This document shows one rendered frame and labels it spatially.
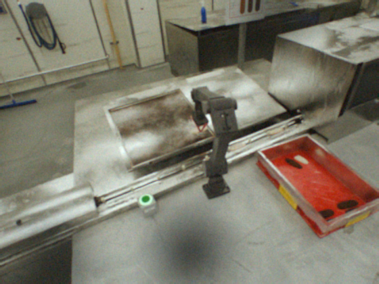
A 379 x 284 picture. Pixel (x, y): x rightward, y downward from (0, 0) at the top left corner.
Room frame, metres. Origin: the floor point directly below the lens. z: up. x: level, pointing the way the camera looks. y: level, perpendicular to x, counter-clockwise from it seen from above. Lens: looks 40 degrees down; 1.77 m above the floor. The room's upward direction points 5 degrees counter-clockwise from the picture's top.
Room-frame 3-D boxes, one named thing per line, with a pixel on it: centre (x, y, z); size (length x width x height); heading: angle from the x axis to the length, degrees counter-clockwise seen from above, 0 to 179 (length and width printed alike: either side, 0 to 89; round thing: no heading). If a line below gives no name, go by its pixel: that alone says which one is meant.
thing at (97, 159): (1.52, -0.10, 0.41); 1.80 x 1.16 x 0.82; 107
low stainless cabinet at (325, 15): (4.80, -2.52, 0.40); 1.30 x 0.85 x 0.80; 113
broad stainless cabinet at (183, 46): (3.61, -0.86, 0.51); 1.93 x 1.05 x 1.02; 113
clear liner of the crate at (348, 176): (0.72, -0.56, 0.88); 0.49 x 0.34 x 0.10; 18
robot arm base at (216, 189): (0.75, -0.10, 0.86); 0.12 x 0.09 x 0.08; 107
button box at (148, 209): (0.67, 0.22, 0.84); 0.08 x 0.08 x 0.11; 23
